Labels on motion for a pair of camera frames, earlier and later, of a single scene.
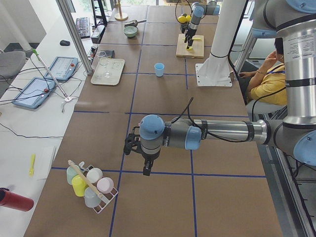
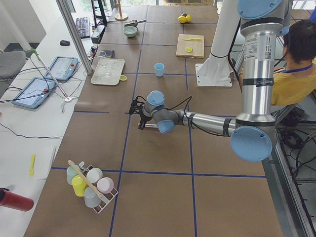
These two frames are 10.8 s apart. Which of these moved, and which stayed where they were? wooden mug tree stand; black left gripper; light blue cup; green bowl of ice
Moved: black left gripper
Stayed: green bowl of ice; wooden mug tree stand; light blue cup
